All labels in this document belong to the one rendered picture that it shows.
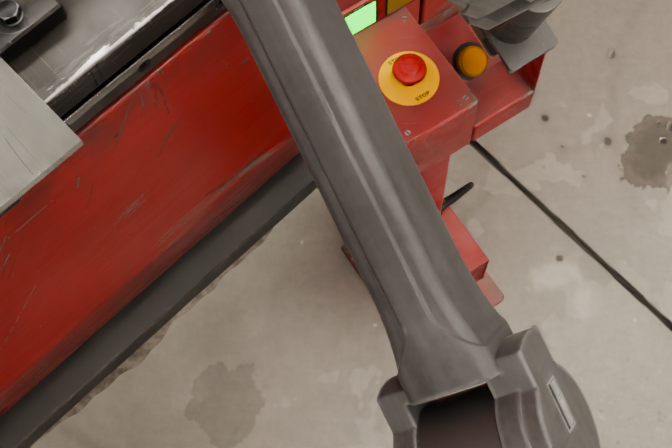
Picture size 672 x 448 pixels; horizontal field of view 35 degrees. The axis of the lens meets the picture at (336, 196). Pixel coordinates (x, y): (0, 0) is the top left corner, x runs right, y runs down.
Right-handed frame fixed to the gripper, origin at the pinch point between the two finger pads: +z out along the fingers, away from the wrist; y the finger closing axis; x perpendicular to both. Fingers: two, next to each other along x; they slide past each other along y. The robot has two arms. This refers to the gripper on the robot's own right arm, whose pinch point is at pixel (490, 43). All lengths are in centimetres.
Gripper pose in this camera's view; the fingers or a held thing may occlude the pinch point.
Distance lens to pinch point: 128.1
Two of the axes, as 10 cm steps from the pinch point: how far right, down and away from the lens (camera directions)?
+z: -1.0, 1.5, 9.8
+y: -5.3, -8.5, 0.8
